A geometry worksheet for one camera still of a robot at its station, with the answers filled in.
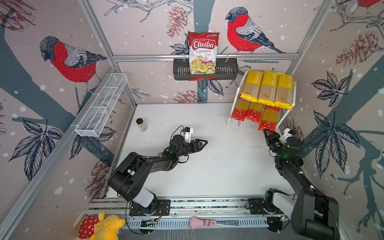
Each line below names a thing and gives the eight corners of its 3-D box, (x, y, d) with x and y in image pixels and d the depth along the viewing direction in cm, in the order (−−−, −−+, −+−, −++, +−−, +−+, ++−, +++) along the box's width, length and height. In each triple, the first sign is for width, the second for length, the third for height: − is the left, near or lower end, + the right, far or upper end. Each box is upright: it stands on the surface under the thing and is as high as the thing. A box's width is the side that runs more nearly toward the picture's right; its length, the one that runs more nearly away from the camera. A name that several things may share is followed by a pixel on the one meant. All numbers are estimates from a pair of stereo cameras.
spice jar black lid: (139, 131, 105) (135, 123, 98) (141, 126, 109) (137, 117, 102) (146, 131, 105) (142, 123, 98) (148, 126, 109) (144, 117, 102)
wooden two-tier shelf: (226, 127, 108) (236, 89, 81) (234, 108, 121) (245, 70, 94) (229, 128, 108) (241, 90, 81) (237, 109, 120) (249, 70, 93)
